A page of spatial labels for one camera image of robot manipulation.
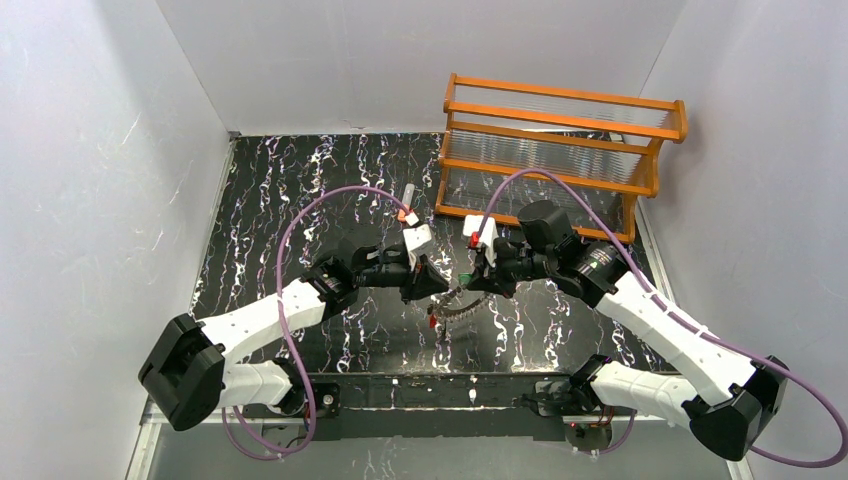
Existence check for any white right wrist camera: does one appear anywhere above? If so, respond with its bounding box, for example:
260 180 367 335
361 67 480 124
462 215 498 266

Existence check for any orange wooden two-tier shelf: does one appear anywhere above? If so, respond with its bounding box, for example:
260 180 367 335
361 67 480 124
435 73 689 243

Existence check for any grey orange marker pen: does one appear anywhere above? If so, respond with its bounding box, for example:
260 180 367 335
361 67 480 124
397 183 416 223

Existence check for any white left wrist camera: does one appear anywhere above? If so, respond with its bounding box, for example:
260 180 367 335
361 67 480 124
398 210 433 268

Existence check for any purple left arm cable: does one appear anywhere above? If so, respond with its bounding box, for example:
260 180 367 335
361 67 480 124
220 185 415 462

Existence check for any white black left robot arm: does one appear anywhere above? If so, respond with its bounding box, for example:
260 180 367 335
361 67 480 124
138 240 449 431

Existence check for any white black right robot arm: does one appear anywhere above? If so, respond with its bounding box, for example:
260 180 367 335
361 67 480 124
463 200 787 461

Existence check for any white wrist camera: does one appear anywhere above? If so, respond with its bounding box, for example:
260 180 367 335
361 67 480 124
462 215 498 266
398 210 433 268

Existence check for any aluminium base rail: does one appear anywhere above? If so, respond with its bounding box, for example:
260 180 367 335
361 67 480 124
127 374 752 479

